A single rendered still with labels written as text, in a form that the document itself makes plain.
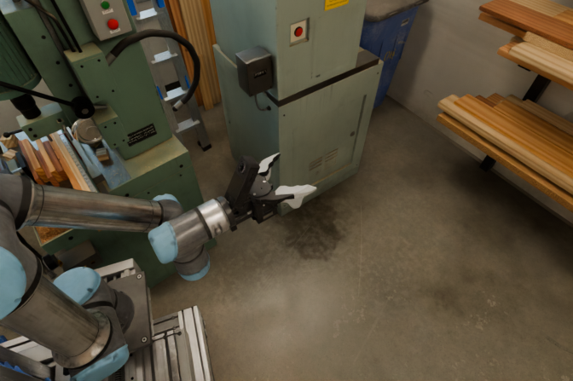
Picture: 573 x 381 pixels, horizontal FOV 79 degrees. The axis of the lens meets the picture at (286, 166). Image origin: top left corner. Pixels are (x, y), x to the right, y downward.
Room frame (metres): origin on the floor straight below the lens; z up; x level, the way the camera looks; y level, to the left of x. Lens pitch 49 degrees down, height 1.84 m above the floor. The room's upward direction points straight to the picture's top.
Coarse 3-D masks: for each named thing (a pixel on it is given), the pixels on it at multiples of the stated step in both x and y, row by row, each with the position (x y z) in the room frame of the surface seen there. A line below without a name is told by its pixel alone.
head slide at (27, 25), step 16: (0, 0) 1.00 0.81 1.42; (16, 0) 0.99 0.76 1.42; (16, 16) 0.93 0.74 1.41; (32, 16) 0.95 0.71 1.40; (16, 32) 0.91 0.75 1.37; (32, 32) 0.94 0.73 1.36; (48, 32) 0.96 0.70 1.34; (32, 48) 0.92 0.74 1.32; (48, 48) 0.95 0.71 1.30; (48, 64) 0.93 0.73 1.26; (64, 64) 0.96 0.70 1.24; (48, 80) 0.92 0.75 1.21; (64, 80) 0.94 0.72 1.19; (64, 96) 0.93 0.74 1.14; (64, 112) 0.91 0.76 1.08
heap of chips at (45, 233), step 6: (36, 228) 0.57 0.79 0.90; (42, 228) 0.55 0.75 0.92; (48, 228) 0.55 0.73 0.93; (54, 228) 0.55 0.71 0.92; (60, 228) 0.56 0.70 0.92; (66, 228) 0.56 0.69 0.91; (42, 234) 0.54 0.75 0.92; (48, 234) 0.54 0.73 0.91; (54, 234) 0.54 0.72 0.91; (42, 240) 0.52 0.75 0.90
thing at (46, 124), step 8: (56, 104) 0.97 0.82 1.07; (48, 112) 0.93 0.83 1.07; (56, 112) 0.93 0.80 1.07; (24, 120) 0.89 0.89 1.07; (32, 120) 0.89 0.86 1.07; (40, 120) 0.89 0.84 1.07; (48, 120) 0.90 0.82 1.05; (64, 120) 0.93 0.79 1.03; (24, 128) 0.86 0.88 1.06; (32, 128) 0.87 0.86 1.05; (40, 128) 0.88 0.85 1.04; (48, 128) 0.89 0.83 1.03; (56, 128) 0.91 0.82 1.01; (32, 136) 0.86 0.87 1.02; (40, 136) 0.87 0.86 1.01
